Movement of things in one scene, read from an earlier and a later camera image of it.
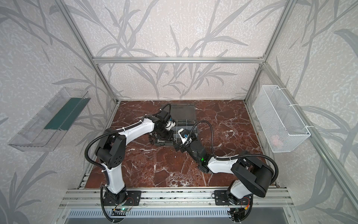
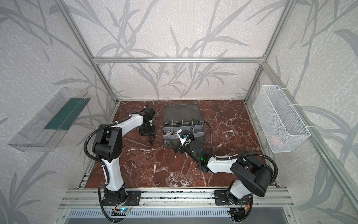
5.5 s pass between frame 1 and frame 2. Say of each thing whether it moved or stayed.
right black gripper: stayed
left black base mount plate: stayed
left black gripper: moved
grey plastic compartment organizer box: moved
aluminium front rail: stayed
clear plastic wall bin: stayed
